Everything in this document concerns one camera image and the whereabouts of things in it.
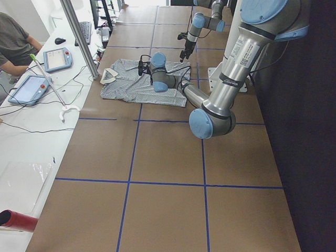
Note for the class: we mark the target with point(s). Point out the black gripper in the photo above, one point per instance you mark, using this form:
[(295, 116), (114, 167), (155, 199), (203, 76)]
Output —
[(151, 76), (188, 45)]

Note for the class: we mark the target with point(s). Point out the navy white striped polo shirt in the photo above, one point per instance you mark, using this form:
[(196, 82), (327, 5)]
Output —
[(132, 88)]

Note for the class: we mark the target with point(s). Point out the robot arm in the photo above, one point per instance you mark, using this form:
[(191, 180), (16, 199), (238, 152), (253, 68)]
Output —
[(259, 23), (200, 21)]

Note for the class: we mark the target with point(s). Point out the black keyboard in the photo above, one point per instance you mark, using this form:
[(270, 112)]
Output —
[(85, 28)]

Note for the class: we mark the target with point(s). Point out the far blue teach pendant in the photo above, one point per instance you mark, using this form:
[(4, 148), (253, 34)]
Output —
[(57, 59)]

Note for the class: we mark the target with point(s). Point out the blue teach pendant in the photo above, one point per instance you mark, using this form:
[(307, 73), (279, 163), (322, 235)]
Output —
[(30, 90), (57, 59)]

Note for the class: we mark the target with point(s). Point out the black computer mouse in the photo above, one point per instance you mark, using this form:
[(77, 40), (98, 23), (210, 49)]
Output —
[(59, 41)]

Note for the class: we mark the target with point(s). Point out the near blue teach pendant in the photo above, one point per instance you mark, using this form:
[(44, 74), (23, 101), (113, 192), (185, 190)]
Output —
[(30, 90)]

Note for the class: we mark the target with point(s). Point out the seated person grey shirt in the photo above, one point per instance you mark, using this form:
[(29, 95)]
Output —
[(16, 46)]

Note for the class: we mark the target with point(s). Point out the clear plastic sheet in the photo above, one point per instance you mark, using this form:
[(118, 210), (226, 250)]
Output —
[(21, 185)]

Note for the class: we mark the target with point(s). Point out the red cylinder bottle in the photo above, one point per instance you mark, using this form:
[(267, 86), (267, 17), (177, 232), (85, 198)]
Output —
[(18, 221)]

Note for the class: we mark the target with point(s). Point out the aluminium frame post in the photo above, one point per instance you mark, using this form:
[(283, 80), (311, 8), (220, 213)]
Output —
[(74, 25)]

